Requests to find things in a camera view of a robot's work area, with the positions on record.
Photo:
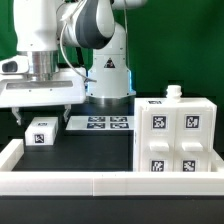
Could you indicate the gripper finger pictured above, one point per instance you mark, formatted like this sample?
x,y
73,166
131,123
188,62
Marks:
x,y
17,115
67,114

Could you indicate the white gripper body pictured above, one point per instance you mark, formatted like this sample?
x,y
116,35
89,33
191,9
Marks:
x,y
65,87

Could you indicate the white cabinet top block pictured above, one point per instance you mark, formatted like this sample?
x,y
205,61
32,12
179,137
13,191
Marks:
x,y
41,131

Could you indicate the white cabinet body box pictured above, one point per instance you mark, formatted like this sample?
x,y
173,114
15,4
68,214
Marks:
x,y
175,100

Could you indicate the white cabinet door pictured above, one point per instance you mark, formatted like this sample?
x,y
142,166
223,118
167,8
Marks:
x,y
157,140
192,140

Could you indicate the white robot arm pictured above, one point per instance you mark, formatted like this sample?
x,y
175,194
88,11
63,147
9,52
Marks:
x,y
66,52

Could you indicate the white base marker plate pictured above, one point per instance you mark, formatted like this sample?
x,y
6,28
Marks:
x,y
108,123

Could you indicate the white U-shaped fence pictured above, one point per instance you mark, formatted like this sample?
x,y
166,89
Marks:
x,y
103,183

